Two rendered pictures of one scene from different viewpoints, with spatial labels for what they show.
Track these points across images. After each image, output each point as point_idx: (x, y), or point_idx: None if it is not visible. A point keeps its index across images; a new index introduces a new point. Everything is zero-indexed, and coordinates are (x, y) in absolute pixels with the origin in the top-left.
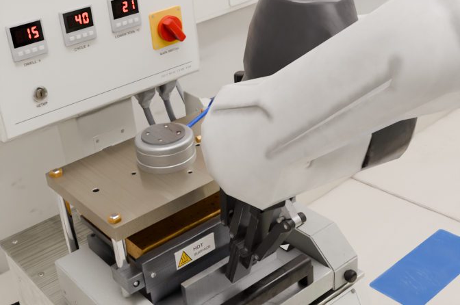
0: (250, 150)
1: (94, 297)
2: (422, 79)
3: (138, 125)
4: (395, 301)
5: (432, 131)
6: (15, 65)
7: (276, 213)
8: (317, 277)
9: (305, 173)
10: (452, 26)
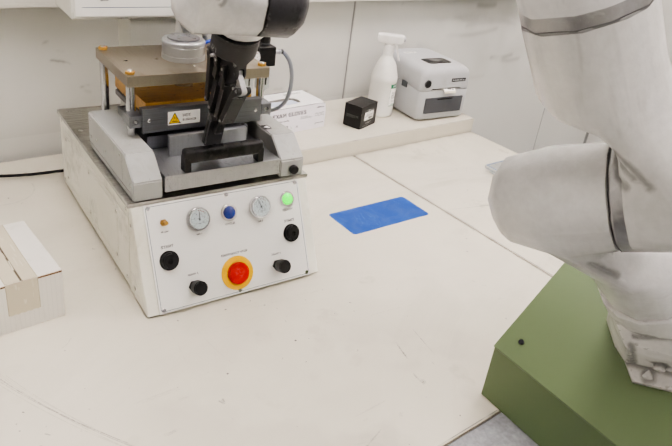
0: None
1: (107, 131)
2: None
3: None
4: (342, 226)
5: (433, 142)
6: None
7: (253, 115)
8: (266, 160)
9: (219, 10)
10: None
